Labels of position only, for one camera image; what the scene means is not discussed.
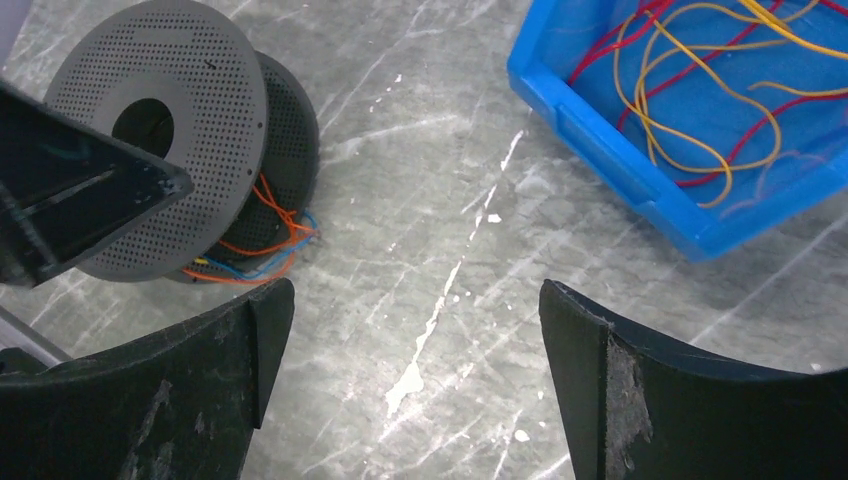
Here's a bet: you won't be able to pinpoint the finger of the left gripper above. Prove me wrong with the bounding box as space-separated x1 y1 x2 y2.
1 83 193 288

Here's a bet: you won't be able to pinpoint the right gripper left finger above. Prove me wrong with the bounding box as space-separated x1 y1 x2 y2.
1 279 295 479

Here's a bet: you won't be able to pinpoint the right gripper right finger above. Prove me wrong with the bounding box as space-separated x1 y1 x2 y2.
539 280 847 479

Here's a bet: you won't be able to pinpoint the grey perforated cable spool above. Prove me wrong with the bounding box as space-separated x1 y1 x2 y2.
45 1 320 285

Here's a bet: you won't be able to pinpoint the cable bundle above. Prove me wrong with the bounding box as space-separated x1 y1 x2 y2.
182 173 321 286

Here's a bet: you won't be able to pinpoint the blue plastic bin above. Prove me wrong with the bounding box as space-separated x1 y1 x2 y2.
507 1 847 261

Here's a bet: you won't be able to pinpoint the red and yellow bin cables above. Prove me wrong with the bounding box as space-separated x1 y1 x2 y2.
568 0 848 210

